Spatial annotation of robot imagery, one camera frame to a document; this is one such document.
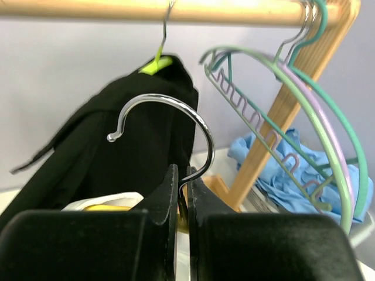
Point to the light green hanger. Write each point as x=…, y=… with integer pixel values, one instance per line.
x=293, y=87

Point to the black shirt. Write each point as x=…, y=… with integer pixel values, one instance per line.
x=97, y=153

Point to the wooden clothes rack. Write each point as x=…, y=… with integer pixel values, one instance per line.
x=54, y=54

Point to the grey plastic bin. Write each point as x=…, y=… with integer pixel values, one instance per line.
x=257, y=201

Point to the blue shirt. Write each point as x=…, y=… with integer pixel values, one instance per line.
x=282, y=190

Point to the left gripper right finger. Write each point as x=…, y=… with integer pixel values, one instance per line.
x=227, y=245

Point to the teal hanger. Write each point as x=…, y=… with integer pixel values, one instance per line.
x=343, y=55

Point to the lime green hanger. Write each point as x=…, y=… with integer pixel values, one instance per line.
x=159, y=62

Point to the white shirt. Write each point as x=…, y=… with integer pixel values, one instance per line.
x=114, y=202

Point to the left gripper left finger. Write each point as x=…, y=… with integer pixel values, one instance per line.
x=138, y=244

